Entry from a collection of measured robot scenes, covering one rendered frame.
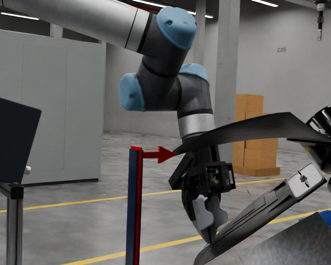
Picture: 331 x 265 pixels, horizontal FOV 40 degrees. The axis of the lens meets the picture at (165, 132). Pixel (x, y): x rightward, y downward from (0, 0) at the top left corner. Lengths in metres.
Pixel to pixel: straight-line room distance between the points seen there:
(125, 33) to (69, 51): 6.50
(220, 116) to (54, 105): 2.55
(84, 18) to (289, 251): 0.51
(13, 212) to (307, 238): 0.64
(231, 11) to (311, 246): 6.55
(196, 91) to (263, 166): 8.25
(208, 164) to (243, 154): 8.39
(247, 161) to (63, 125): 3.83
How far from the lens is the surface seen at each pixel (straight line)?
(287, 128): 0.63
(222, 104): 7.08
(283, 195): 0.89
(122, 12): 0.81
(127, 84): 0.88
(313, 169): 0.91
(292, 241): 0.78
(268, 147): 9.21
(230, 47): 7.14
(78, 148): 7.38
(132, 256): 0.61
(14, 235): 1.11
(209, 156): 0.89
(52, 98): 7.13
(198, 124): 0.91
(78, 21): 0.82
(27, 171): 1.18
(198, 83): 0.94
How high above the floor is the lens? 1.24
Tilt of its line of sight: 3 degrees down
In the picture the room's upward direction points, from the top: 2 degrees clockwise
